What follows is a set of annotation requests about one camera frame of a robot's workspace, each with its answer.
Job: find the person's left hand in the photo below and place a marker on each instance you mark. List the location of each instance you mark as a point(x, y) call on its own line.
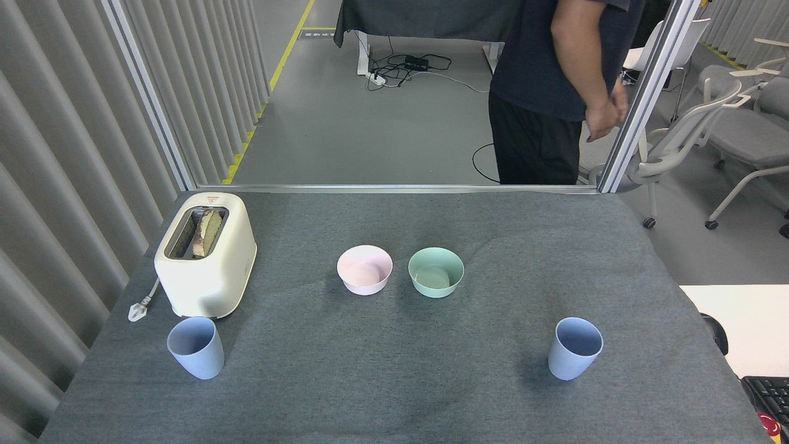
point(621, 102)

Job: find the person's right hand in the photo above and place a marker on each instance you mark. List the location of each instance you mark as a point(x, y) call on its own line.
point(601, 120)

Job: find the blue plastic cup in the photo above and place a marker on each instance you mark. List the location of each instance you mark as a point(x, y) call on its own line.
point(200, 361)
point(564, 367)

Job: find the person's right forearm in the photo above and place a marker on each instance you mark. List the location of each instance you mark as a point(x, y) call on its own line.
point(576, 55)

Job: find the person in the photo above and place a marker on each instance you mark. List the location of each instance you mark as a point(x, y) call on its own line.
point(536, 74)

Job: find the white plastic chair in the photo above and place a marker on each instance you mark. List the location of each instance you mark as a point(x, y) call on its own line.
point(693, 43)

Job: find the black power adapter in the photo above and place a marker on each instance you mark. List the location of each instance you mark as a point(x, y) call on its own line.
point(416, 62)

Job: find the table with dark cloth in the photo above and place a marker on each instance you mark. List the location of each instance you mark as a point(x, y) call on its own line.
point(425, 15)

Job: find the white power strip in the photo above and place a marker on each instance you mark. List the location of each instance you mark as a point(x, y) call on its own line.
point(377, 78)

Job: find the green bowl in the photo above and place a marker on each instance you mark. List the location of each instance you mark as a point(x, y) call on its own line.
point(434, 280)

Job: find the black computer mouse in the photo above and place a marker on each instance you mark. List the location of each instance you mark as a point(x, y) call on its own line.
point(716, 336)

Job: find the white desk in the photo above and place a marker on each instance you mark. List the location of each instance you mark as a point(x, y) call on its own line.
point(746, 320)

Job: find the pink bowl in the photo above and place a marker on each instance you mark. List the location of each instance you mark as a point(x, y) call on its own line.
point(363, 277)

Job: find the grey felt table cloth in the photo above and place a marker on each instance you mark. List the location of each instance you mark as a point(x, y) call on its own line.
point(394, 357)

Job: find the black keyboard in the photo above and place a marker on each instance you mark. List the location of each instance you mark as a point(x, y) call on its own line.
point(770, 394)

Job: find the red round button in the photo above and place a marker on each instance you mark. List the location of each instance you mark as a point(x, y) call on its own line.
point(770, 425)

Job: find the bread slice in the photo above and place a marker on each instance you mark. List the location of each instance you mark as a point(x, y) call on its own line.
point(209, 231)

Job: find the cream white toaster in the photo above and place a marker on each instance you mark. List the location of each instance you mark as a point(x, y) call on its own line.
point(209, 287)

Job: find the silver aluminium post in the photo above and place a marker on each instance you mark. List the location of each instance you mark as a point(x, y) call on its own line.
point(647, 92)
point(151, 98)

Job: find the grey swivel chair white frame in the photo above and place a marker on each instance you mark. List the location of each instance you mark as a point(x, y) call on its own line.
point(749, 132)
point(681, 139)

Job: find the silver aluminium rail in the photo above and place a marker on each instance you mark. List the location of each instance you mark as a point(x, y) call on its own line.
point(394, 189)

